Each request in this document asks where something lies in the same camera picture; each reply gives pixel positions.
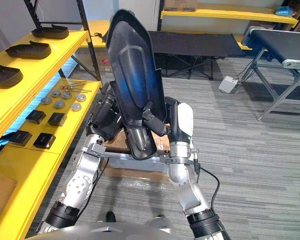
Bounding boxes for yellow corner shelf board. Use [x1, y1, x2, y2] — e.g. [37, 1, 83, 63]
[78, 19, 111, 49]

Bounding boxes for silver robot torso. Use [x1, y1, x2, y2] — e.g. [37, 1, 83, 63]
[27, 217, 177, 240]

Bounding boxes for small black square box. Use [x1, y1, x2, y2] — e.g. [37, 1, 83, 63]
[25, 110, 47, 125]
[32, 132, 57, 150]
[47, 112, 67, 127]
[8, 130, 33, 147]

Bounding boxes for white control box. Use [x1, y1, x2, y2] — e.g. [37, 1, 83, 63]
[218, 76, 241, 95]

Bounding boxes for brown cardboard box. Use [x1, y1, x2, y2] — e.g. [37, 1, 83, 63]
[163, 0, 199, 12]

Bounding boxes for open cardboard box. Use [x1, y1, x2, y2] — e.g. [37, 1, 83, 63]
[101, 128, 176, 187]

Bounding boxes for conveyor belt with metal frame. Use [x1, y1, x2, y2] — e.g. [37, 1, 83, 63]
[240, 25, 300, 122]

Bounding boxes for thin metal pins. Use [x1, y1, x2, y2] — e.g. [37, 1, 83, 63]
[59, 84, 92, 93]

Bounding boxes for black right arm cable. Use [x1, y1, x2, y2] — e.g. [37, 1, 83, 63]
[192, 149, 221, 210]

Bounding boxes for grey control box cable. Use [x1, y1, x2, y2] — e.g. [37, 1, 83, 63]
[236, 57, 256, 81]

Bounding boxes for blue plastic sheet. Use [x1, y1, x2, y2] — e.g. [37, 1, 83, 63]
[0, 134, 16, 161]

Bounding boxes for black sole-shaped plastic housing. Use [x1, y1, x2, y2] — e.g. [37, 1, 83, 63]
[31, 24, 70, 40]
[5, 40, 52, 60]
[0, 64, 24, 89]

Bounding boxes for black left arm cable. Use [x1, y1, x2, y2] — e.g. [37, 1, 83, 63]
[83, 158, 110, 208]

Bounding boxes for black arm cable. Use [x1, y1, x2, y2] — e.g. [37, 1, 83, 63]
[192, 149, 221, 210]
[83, 158, 110, 208]

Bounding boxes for silver right robot leg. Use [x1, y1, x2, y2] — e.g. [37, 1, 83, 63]
[149, 214, 175, 230]

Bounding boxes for black shelf rack frame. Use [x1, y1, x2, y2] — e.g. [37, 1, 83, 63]
[23, 0, 103, 82]

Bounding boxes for cardboard box with red label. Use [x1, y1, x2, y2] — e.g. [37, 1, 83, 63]
[76, 46, 114, 75]

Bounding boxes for dark left robot foot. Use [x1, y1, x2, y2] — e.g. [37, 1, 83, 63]
[105, 211, 117, 224]

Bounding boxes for large black plastic housing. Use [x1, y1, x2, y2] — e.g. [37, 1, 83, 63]
[105, 9, 169, 160]

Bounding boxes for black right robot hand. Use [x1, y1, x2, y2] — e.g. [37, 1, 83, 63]
[142, 96, 195, 146]

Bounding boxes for black folding cot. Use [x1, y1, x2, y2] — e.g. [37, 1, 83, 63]
[146, 30, 246, 81]

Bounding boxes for long yellow wall shelf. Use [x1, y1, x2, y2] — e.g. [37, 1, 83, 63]
[160, 8, 300, 51]

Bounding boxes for blue plastic bag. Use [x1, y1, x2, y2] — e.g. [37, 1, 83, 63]
[274, 5, 299, 18]

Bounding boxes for yellow shelf board with parts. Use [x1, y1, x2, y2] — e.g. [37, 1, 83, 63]
[0, 77, 103, 240]

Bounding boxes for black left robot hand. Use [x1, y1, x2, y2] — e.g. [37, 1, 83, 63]
[86, 83, 125, 145]

